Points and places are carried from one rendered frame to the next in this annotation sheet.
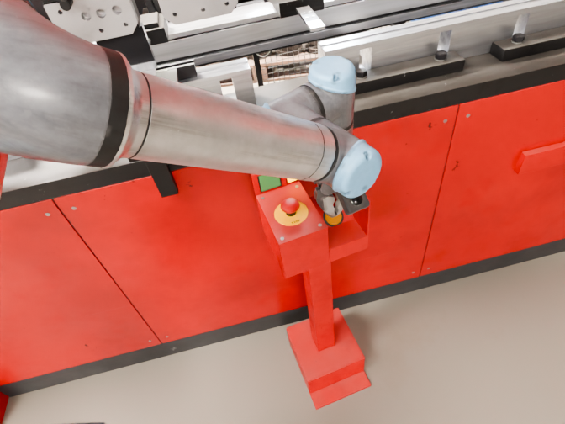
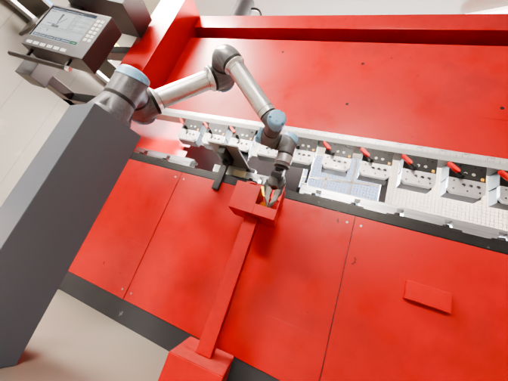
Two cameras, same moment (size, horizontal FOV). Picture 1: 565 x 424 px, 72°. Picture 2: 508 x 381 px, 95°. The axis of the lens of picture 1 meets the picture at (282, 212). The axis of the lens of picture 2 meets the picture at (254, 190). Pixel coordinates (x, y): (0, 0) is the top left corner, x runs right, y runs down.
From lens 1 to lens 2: 106 cm
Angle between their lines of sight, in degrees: 66
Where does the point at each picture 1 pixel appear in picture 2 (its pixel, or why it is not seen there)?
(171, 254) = (189, 224)
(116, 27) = (243, 147)
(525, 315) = not seen: outside the picture
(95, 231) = (178, 193)
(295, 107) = not seen: hidden behind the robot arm
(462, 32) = (366, 203)
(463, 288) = not seen: outside the picture
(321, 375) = (181, 357)
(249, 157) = (251, 85)
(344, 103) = (289, 140)
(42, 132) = (226, 49)
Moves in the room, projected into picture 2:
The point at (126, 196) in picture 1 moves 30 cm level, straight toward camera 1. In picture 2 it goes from (201, 184) to (194, 165)
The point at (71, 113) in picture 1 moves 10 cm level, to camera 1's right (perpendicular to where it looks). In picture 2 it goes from (231, 50) to (253, 48)
